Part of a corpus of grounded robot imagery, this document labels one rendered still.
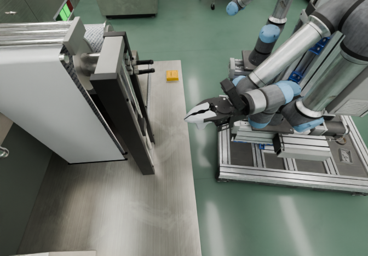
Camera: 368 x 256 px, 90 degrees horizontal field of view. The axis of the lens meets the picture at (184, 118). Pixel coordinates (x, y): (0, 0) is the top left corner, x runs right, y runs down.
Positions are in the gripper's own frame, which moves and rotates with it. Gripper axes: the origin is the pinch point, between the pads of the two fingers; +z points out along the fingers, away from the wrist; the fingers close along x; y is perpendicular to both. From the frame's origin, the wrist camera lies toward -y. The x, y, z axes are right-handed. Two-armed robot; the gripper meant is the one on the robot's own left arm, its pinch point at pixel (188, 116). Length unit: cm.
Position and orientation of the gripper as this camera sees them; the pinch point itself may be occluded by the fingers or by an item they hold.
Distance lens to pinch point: 53.7
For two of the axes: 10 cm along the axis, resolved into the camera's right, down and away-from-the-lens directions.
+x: -3.4, -6.8, 6.5
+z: -9.4, 2.8, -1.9
